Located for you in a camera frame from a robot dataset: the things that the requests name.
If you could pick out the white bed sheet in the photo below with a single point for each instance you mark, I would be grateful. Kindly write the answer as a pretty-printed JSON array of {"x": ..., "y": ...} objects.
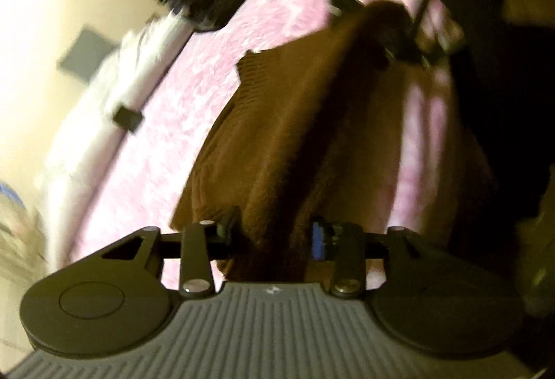
[{"x": 108, "y": 92}]

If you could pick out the pink fluffy blanket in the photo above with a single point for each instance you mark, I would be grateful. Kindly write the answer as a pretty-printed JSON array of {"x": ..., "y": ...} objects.
[{"x": 195, "y": 92}]

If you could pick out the grey wall panel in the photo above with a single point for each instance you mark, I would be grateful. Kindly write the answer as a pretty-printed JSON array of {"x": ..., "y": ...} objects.
[{"x": 86, "y": 54}]

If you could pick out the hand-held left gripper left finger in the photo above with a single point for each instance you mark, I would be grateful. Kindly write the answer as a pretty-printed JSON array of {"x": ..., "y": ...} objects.
[{"x": 225, "y": 232}]

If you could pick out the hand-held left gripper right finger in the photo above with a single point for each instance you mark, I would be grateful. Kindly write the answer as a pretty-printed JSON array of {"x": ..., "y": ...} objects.
[{"x": 318, "y": 241}]

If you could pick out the brown knit garment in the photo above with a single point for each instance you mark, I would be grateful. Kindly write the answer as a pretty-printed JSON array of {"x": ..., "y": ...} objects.
[{"x": 282, "y": 123}]

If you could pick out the small black rectangular device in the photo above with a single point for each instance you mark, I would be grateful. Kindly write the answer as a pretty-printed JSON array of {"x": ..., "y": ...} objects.
[{"x": 127, "y": 117}]

